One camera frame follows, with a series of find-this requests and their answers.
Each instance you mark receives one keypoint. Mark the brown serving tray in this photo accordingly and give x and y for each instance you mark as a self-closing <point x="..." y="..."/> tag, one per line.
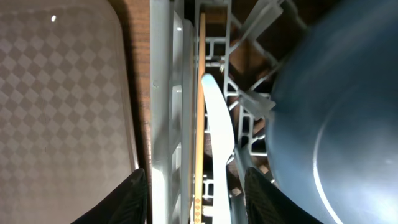
<point x="67" y="139"/>

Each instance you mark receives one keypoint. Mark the blue plate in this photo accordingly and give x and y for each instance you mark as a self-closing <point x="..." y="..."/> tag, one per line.
<point x="332" y="143"/>

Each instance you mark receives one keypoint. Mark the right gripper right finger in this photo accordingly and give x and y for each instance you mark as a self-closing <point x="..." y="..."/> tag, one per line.
<point x="265" y="203"/>

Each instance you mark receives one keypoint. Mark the light blue plastic knife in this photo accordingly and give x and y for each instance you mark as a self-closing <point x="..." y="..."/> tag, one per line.
<point x="222" y="145"/>

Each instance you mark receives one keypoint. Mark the grey dishwasher rack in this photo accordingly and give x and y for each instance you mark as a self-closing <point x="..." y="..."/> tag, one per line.
<point x="247" y="43"/>

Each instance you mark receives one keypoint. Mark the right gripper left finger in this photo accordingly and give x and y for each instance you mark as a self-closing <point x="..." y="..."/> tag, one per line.
<point x="126" y="204"/>

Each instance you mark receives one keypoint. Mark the wooden chopstick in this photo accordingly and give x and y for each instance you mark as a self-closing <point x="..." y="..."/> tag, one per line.
<point x="199" y="147"/>

